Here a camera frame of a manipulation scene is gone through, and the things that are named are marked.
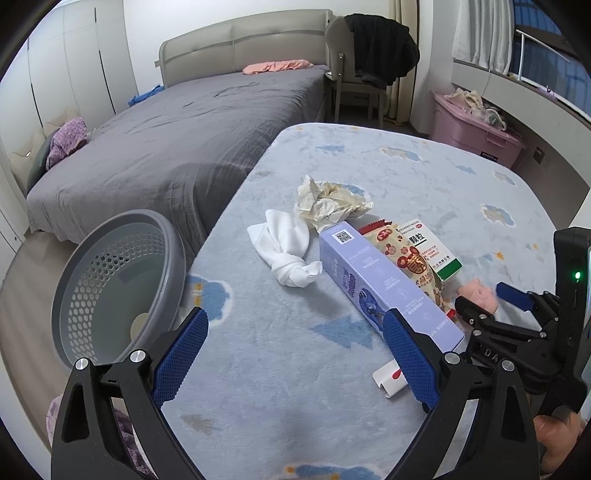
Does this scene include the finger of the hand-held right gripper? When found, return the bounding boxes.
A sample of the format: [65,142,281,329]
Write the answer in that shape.
[496,282,561,324]
[455,295,546,342]

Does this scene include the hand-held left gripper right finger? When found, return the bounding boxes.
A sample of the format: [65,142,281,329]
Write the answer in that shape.
[382,308,541,480]

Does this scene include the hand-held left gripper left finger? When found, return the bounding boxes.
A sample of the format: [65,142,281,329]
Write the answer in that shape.
[51,306,209,480]

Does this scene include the pink pig toy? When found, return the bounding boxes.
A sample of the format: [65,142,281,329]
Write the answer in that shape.
[457,279,499,317]

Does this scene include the white and red small card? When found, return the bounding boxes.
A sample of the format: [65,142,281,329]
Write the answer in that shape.
[372,362,409,398]

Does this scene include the green and white medicine box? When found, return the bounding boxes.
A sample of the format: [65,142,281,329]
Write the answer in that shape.
[397,218,463,282]

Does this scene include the beige and red snack packet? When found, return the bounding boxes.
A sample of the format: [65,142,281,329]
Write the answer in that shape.
[358,219,451,315]

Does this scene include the long purple carton box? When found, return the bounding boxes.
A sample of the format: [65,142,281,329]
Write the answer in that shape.
[320,220,466,356]

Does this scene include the grey perforated plastic basket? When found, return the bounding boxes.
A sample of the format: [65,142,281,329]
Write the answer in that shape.
[51,210,188,370]

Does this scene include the beige paper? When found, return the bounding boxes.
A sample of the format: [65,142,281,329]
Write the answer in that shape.
[294,174,374,234]

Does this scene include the person's right hand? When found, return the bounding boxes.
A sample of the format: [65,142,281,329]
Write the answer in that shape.
[533,411,587,474]

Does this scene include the pale blue printed blanket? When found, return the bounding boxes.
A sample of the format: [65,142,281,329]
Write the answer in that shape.
[159,122,583,480]

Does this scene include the knotted white cloth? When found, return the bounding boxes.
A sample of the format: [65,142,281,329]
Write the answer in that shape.
[247,209,323,289]

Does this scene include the pink plastic storage box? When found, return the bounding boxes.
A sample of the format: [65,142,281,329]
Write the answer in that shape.
[430,90,527,169]

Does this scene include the grey window ledge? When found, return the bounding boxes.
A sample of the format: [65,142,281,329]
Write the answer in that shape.
[451,58,591,185]

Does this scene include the pile of pale clothes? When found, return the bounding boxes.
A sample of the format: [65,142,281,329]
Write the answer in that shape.
[445,88,509,132]

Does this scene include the bed with grey sheet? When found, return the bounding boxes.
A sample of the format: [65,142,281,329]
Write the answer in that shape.
[25,65,331,259]

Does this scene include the beige curtain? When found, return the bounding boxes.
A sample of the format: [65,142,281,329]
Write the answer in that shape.
[385,0,421,125]

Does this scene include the dark green pillow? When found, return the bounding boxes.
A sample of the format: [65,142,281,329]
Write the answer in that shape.
[27,136,51,192]

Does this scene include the white window railing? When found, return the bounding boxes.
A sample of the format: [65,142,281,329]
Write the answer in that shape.
[508,30,591,121]

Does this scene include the purple knitted cloth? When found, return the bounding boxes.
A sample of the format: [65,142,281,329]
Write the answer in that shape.
[45,117,88,169]

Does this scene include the beige padded cushion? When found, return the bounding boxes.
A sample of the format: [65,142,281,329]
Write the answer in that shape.
[9,111,70,185]

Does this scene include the white sheer curtain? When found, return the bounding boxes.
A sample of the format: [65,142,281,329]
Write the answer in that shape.
[455,0,515,75]

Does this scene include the blue cloth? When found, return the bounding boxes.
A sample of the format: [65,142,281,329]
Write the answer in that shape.
[128,84,162,107]

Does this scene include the black jacket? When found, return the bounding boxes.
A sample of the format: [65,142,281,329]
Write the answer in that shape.
[344,13,420,88]

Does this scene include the beige chair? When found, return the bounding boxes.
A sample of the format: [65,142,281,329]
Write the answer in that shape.
[325,16,402,125]

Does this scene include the pink cloth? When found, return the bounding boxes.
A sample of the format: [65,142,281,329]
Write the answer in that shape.
[242,59,315,75]

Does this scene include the beige padded headboard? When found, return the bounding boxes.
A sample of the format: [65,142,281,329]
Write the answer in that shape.
[159,9,334,86]

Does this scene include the white wardrobe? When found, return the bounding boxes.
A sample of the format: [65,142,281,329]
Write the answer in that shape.
[0,0,139,259]

